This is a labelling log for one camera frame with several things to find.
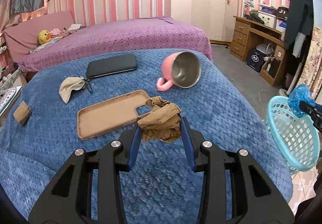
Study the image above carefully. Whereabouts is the pink steel mug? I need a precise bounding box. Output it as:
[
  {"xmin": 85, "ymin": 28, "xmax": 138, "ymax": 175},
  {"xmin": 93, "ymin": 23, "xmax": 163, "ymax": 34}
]
[{"xmin": 156, "ymin": 51, "xmax": 201, "ymax": 92}]

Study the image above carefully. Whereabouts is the beige cloth pouch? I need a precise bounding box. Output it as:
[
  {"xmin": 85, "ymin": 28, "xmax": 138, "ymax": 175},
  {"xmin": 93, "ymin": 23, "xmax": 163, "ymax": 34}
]
[{"xmin": 58, "ymin": 76, "xmax": 85, "ymax": 103}]

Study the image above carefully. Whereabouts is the tan phone case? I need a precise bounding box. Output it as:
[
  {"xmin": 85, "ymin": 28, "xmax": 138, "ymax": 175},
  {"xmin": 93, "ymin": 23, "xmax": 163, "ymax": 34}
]
[{"xmin": 76, "ymin": 90, "xmax": 150, "ymax": 141}]

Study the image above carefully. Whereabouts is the black phone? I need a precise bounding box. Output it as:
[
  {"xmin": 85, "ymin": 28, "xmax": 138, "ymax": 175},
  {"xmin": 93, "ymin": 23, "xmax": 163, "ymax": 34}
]
[{"xmin": 86, "ymin": 53, "xmax": 137, "ymax": 79}]

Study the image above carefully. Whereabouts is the blue plastic bag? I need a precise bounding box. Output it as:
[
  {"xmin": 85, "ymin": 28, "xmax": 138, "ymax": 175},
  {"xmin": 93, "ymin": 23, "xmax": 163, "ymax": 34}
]
[{"xmin": 288, "ymin": 84, "xmax": 315, "ymax": 118}]

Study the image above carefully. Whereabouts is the black box under desk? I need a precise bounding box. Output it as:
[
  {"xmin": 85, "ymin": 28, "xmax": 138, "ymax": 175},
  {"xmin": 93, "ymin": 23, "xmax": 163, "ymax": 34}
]
[{"xmin": 246, "ymin": 49, "xmax": 266, "ymax": 72}]

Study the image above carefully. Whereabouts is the dark hanging jacket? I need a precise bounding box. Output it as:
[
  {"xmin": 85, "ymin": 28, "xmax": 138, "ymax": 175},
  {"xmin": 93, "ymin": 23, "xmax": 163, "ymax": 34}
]
[{"xmin": 284, "ymin": 0, "xmax": 314, "ymax": 49}]

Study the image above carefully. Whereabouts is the pink sofa headboard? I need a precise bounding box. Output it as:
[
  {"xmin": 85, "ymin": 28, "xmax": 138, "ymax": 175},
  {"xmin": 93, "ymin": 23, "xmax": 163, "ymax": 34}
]
[{"xmin": 3, "ymin": 11, "xmax": 75, "ymax": 63}]

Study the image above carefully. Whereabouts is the wooden desk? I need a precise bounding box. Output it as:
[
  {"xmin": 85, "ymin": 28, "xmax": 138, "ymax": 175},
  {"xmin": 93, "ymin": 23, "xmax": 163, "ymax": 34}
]
[{"xmin": 230, "ymin": 16, "xmax": 288, "ymax": 86}]

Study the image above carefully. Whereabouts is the white storage box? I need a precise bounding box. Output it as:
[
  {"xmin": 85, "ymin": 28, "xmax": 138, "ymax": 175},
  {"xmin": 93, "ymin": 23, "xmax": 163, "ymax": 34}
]
[{"xmin": 258, "ymin": 11, "xmax": 277, "ymax": 28}]

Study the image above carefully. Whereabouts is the light blue trash basket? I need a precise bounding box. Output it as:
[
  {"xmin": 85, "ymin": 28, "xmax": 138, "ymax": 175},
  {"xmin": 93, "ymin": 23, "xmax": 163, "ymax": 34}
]
[{"xmin": 263, "ymin": 95, "xmax": 320, "ymax": 175}]

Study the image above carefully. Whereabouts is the desk lamp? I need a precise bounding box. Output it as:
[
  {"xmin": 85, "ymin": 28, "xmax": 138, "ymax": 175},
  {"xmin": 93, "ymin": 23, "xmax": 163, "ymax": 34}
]
[{"xmin": 243, "ymin": 0, "xmax": 254, "ymax": 17}]

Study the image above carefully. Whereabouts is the blue quilted blanket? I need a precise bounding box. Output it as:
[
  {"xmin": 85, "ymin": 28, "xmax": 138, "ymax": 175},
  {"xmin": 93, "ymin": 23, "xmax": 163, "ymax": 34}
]
[{"xmin": 0, "ymin": 48, "xmax": 294, "ymax": 224}]

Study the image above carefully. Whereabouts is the floral beige curtain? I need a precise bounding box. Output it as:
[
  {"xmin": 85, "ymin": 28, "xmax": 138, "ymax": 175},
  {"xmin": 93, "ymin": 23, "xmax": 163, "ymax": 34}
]
[{"xmin": 297, "ymin": 25, "xmax": 322, "ymax": 99}]

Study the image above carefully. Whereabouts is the purple dotted bed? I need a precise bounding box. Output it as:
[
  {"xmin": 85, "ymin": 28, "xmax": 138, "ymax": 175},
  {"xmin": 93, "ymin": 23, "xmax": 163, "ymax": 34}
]
[{"xmin": 18, "ymin": 17, "xmax": 212, "ymax": 72}]

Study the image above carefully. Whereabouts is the brown cardboard piece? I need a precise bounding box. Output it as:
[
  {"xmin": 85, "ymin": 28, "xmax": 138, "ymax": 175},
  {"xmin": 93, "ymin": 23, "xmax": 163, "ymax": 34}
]
[{"xmin": 13, "ymin": 101, "xmax": 32, "ymax": 126}]

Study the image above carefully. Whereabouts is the yellow duck plush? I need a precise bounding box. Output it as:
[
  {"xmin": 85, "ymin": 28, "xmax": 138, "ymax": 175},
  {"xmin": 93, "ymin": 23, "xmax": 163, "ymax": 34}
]
[{"xmin": 38, "ymin": 30, "xmax": 52, "ymax": 45}]

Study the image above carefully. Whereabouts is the brown paper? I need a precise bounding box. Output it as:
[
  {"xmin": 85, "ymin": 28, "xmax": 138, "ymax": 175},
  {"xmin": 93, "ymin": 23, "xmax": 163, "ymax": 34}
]
[{"xmin": 137, "ymin": 96, "xmax": 181, "ymax": 143}]

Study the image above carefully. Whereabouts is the dotted cloth covered stand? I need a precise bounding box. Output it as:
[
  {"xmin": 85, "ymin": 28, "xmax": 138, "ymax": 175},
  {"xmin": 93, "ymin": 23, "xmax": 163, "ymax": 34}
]
[{"xmin": 0, "ymin": 86, "xmax": 23, "ymax": 116}]

